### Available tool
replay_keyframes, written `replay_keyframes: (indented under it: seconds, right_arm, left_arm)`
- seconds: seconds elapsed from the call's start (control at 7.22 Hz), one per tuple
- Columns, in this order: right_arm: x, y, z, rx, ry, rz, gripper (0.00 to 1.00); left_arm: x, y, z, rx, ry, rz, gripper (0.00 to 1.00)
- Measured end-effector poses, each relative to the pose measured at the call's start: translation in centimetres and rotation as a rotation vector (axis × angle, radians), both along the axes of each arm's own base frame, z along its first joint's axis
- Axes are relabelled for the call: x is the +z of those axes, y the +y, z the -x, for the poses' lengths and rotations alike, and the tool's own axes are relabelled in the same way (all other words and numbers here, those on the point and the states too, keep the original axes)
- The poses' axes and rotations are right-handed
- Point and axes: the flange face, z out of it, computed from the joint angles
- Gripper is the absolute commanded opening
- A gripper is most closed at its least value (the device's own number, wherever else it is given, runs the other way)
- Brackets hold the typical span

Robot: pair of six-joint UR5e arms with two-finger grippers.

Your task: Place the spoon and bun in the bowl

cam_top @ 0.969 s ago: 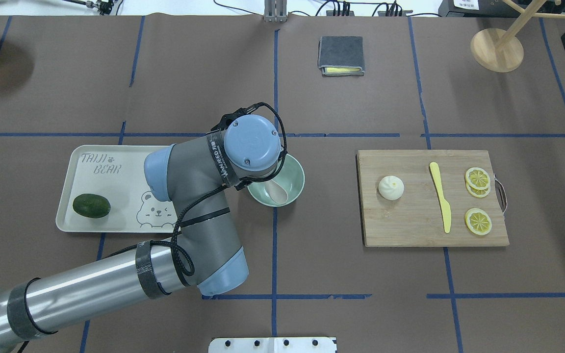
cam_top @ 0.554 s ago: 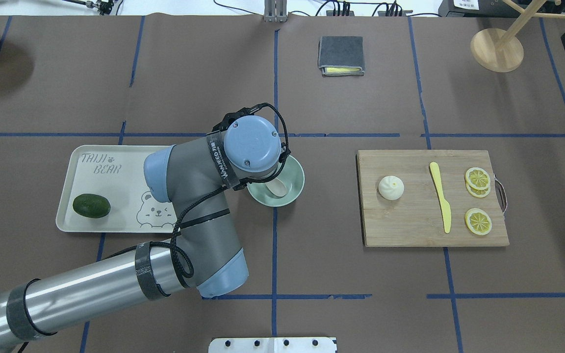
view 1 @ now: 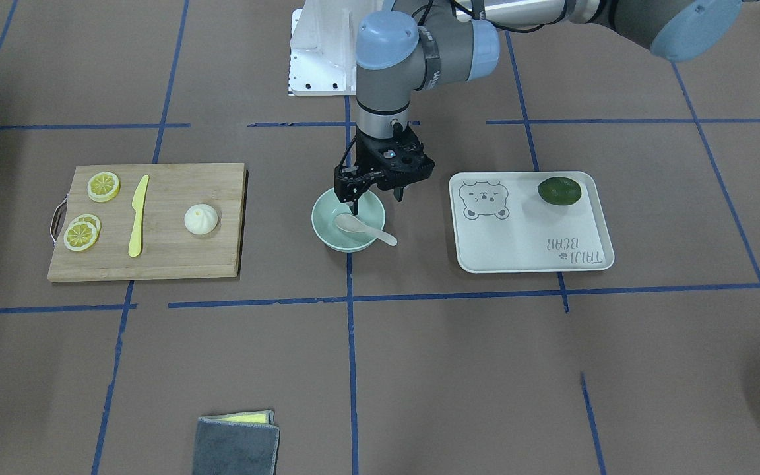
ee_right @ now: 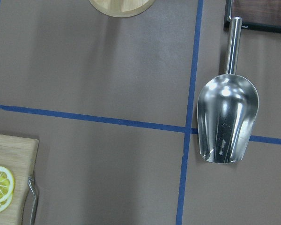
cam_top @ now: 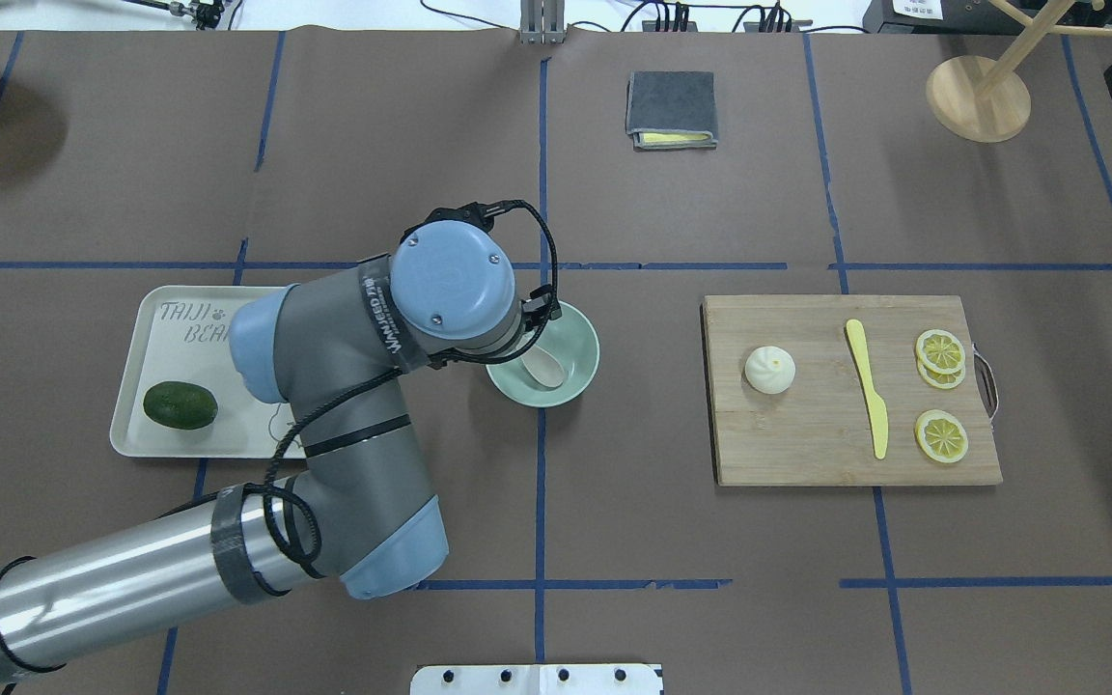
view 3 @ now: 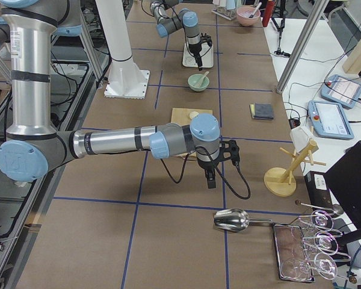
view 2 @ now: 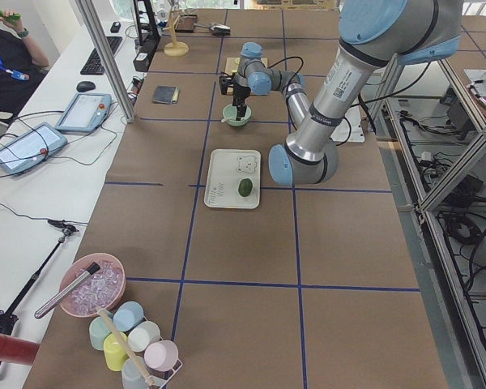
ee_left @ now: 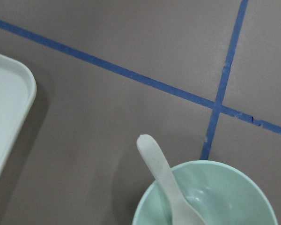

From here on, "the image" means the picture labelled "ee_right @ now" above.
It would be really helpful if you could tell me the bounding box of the steel scoop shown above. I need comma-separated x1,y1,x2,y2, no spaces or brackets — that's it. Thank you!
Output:
197,17,259,164

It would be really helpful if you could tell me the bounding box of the wooden cup tree stand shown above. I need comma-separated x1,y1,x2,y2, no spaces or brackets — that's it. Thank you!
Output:
90,0,155,18

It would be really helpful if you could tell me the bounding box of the bamboo cutting board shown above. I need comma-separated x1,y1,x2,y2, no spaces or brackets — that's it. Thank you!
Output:
0,135,39,225

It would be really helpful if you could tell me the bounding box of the top lemon slice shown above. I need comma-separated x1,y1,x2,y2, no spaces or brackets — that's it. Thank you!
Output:
0,166,15,202

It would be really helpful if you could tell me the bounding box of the dark wooden tray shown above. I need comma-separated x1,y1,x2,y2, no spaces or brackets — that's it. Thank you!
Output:
224,0,281,33

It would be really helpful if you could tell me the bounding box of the under lemon slice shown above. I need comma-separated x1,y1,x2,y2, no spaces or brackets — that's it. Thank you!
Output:
0,194,13,212

